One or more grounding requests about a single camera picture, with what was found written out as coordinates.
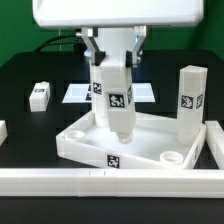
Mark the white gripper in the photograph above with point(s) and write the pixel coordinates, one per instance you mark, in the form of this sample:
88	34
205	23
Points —
116	13

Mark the white fence block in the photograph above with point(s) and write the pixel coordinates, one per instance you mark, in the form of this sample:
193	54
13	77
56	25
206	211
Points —
3	131
215	141

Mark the white left fence block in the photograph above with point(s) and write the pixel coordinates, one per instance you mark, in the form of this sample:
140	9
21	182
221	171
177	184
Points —
3	131

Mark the white right fence block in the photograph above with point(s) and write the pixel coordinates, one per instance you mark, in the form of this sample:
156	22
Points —
215	141

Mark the white marker base plate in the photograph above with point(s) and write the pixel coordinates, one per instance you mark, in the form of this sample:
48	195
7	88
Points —
81	93

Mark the white front fence rail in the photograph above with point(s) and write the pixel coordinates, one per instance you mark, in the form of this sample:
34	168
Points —
111	182

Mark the white desk top tray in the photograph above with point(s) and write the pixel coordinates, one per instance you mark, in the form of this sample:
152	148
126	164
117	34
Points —
154	145

